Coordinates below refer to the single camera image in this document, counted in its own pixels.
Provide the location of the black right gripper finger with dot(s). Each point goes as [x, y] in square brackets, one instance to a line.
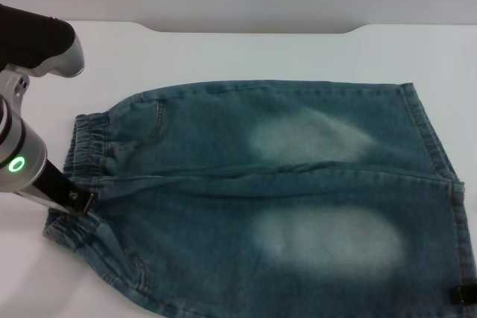
[457, 296]

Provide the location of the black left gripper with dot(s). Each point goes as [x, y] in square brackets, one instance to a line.
[56, 185]

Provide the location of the blue denim shorts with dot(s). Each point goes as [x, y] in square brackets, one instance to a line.
[261, 191]

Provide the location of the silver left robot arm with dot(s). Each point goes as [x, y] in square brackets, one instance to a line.
[26, 139]

